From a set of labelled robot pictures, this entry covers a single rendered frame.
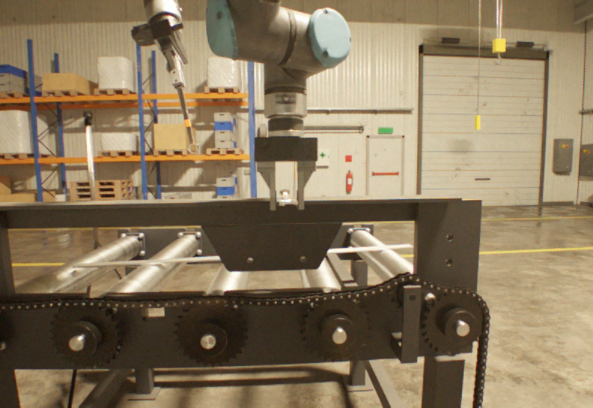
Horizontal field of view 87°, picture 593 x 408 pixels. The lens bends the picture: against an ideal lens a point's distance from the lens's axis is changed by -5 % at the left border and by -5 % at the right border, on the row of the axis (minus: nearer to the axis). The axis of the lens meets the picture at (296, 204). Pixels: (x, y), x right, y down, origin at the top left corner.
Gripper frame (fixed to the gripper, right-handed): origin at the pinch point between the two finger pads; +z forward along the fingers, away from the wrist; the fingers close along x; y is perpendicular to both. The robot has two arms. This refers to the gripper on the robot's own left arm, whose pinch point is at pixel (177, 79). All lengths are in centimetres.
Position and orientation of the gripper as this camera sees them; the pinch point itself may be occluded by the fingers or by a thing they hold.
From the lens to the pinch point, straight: 96.0
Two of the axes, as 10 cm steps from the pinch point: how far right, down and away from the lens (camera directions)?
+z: 2.7, 9.5, -1.4
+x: 0.1, 1.4, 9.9
